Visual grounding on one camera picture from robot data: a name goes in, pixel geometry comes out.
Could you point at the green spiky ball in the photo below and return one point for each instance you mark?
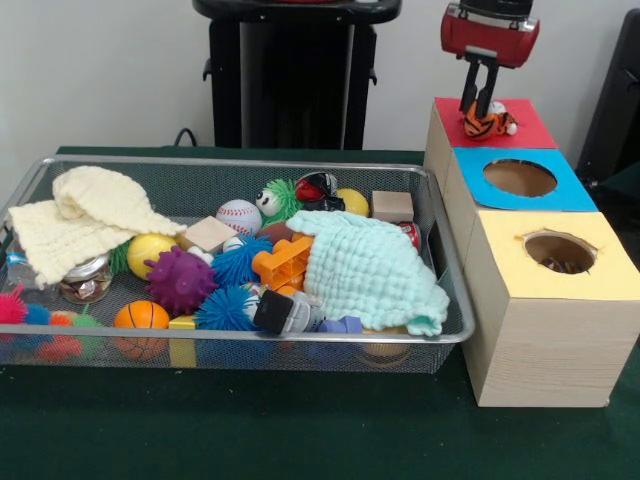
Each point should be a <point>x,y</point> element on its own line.
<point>284,198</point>

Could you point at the cream yellow cloth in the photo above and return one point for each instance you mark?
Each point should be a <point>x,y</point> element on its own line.
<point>90,215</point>

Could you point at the mint green cloth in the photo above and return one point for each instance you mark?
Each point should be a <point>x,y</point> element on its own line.
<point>375,268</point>

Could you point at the black chair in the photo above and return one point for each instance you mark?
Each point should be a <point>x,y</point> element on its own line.
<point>615,100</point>

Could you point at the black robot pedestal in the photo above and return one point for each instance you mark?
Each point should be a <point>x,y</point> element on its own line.
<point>290,80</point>

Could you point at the pink spiky ball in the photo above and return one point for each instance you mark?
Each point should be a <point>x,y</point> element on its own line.
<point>12,306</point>

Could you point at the wooden box with three holes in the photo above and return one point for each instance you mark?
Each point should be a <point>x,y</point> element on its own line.
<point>550,340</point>

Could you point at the shallow clear mesh bin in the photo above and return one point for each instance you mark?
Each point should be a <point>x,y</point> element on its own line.
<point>442,300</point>

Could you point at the orange toy basketball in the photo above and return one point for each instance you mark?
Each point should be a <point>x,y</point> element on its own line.
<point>141,316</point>

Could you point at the orange striped tiger toy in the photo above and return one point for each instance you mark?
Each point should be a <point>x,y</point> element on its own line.
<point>495,127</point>

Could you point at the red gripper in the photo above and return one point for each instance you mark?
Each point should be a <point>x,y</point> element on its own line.
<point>490,38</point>

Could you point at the white toy baseball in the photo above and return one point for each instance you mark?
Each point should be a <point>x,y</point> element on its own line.
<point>237,218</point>

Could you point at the orange plastic toy brick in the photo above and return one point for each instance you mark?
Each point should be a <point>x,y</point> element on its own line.
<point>283,262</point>

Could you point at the yellow ball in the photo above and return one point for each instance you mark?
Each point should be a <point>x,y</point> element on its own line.
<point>353,202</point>
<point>148,253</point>

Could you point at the small wooden cube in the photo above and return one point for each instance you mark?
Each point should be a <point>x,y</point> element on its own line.
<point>392,206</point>

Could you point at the multicolour cartoon print cloth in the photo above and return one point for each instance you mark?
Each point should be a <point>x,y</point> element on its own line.
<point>560,265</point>

